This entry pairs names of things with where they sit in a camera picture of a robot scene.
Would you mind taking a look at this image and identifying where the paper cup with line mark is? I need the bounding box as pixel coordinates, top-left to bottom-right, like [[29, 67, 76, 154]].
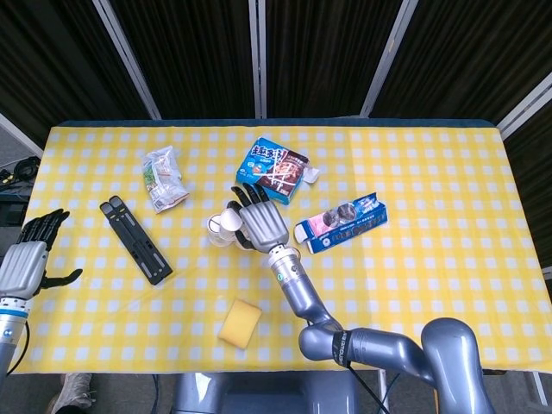
[[207, 214, 226, 247]]

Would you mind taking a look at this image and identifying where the blue chocolate cookie box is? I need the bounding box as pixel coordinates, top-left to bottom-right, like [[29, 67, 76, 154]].
[[235, 136, 321, 206]]

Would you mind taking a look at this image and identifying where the yellow checked tablecloth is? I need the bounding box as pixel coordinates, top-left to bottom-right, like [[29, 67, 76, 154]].
[[7, 124, 552, 374]]

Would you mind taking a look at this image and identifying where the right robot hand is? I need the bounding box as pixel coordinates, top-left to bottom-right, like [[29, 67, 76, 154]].
[[230, 183, 289, 254]]

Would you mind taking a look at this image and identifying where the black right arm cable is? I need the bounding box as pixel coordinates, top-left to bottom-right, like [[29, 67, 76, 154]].
[[304, 317, 389, 414]]

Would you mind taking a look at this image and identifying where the beige shoe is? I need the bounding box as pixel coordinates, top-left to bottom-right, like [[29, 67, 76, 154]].
[[46, 373, 97, 414]]

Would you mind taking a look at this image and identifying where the blue Oreo box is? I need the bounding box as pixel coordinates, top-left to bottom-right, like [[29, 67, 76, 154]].
[[293, 191, 388, 254]]

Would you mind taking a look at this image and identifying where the black cable bundle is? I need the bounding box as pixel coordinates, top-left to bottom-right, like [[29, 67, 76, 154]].
[[0, 155, 42, 186]]

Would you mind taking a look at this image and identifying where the black folding stand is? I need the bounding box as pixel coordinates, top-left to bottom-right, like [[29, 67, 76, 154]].
[[99, 195, 173, 286]]

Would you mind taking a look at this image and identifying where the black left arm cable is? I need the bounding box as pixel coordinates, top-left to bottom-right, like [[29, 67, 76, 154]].
[[6, 321, 30, 376]]

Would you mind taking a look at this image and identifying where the black equipment box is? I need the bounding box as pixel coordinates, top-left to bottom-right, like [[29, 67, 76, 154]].
[[0, 200, 26, 225]]

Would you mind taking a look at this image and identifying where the grey table leg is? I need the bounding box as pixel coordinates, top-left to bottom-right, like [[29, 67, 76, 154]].
[[530, 371, 549, 406], [377, 368, 390, 414]]

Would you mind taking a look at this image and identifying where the white partition frame post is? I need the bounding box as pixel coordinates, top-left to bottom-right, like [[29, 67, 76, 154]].
[[0, 112, 44, 159], [248, 0, 267, 118], [92, 0, 161, 120], [360, 0, 415, 117], [495, 71, 552, 135]]

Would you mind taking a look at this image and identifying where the yellow sponge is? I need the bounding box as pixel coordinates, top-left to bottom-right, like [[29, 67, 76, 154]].
[[216, 298, 263, 349]]

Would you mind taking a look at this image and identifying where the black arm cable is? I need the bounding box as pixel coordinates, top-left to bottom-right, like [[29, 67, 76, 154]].
[[304, 317, 389, 414], [6, 321, 30, 376]]

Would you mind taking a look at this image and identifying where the grey robot torso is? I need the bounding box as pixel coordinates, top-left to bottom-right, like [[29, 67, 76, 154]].
[[172, 371, 359, 414]]

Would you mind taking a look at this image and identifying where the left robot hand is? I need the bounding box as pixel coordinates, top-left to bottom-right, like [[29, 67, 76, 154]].
[[0, 209, 83, 299]]

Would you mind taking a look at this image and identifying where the crumpled snack bag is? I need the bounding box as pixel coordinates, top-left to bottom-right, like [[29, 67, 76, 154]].
[[141, 145, 191, 215]]

